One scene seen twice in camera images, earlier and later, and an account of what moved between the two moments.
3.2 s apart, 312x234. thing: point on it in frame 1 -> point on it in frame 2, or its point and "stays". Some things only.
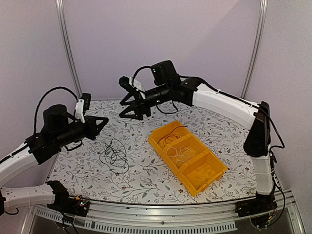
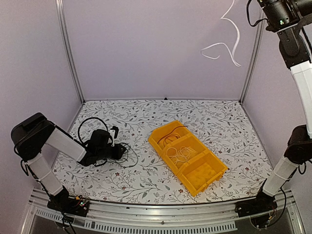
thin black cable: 169,133 stays
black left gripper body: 67,136 -> 115,155
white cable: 184,154 stays
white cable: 180,156 stays
